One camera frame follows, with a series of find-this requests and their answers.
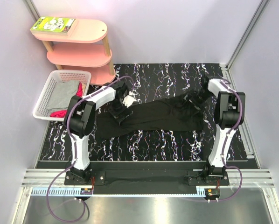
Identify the green cover book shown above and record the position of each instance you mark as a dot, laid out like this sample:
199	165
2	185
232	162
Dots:
54	25

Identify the white slotted cable duct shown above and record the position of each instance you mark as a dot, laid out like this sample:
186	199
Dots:
57	191

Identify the black printed t shirt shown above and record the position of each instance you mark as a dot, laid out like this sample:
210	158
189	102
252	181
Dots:
169	114

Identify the beige t shirt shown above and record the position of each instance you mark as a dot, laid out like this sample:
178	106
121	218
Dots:
84	86

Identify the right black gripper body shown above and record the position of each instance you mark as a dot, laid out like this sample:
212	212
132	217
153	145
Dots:
198	99

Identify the black marbled table mat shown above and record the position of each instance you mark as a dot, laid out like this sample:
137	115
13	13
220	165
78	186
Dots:
151	82

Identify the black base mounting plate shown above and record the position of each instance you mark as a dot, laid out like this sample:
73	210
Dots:
146	177

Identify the magenta t shirt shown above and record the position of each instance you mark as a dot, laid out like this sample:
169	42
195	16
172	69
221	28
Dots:
61	114

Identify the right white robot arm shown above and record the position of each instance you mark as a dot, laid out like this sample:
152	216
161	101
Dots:
228	116

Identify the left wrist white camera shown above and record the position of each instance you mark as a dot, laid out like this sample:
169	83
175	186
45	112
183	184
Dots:
129	100

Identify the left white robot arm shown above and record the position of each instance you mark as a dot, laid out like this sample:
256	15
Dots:
80	119

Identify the grey t shirt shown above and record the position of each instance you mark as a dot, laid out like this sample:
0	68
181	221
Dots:
61	95

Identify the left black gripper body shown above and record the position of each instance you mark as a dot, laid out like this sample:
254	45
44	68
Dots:
116	108

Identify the pink three tier shelf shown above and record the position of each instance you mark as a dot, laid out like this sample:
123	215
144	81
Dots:
86	48

